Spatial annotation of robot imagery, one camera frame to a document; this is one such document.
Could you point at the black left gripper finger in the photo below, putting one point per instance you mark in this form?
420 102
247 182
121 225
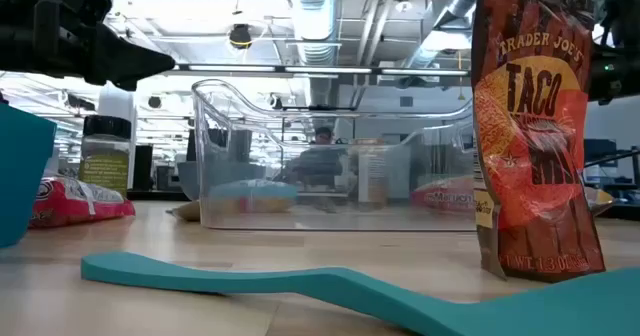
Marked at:
125 61

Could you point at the glass spice jar black lid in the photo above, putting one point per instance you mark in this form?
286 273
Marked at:
105 166

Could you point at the red ramen noodle packet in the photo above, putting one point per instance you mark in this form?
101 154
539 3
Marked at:
75 208
445 196

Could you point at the blue ramen noodle packet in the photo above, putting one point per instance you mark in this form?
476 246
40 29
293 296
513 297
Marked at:
250 191

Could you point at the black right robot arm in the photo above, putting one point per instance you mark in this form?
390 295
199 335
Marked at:
625 21

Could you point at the dark desk monitor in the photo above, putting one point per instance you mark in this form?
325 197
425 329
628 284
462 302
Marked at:
600 151

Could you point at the taco seasoning mix packet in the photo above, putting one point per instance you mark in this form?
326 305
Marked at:
530 126

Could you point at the black cabinet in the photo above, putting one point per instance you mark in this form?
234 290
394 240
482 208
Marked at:
143 168

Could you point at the blue bowl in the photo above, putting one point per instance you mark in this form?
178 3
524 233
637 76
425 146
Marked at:
186 181

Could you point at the dark teal plastic tray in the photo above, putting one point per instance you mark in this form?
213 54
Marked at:
22 176

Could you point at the long ceiling light bar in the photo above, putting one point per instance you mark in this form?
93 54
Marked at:
325 69

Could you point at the person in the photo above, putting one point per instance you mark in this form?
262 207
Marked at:
320 166

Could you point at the clear plastic bin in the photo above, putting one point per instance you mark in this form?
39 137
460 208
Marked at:
350 223

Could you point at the smooth silver ventilation duct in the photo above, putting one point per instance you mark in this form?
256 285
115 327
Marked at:
450 6

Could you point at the ribbed silver ventilation duct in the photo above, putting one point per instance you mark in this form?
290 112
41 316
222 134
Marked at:
315 16

